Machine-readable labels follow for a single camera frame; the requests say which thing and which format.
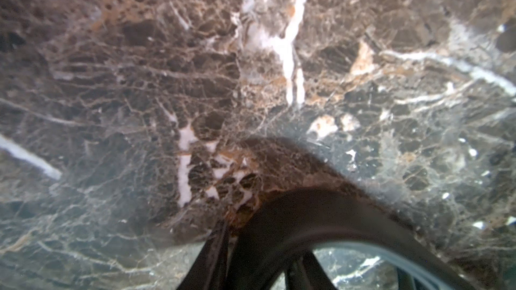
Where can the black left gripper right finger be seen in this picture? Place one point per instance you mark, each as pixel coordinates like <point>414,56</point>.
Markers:
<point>306,273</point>

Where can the black belt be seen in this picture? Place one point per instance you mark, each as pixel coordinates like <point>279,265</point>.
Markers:
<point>305,219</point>

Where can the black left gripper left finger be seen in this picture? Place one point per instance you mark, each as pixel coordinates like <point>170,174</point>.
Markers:
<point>210,267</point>

